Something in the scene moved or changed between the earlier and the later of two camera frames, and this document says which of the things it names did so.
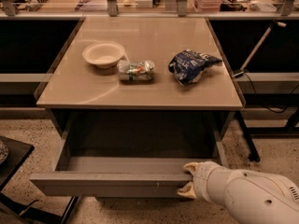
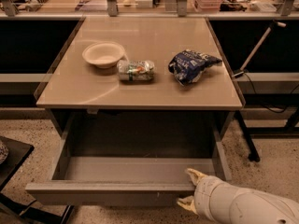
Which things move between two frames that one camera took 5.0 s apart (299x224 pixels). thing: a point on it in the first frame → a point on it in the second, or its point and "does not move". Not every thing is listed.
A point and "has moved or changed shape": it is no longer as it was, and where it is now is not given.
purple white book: (92, 5) does not move
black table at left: (19, 152) does not move
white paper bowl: (105, 54) does not move
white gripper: (203, 180) → (207, 194)
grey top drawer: (130, 154) has moved or changed shape
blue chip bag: (188, 65) does not move
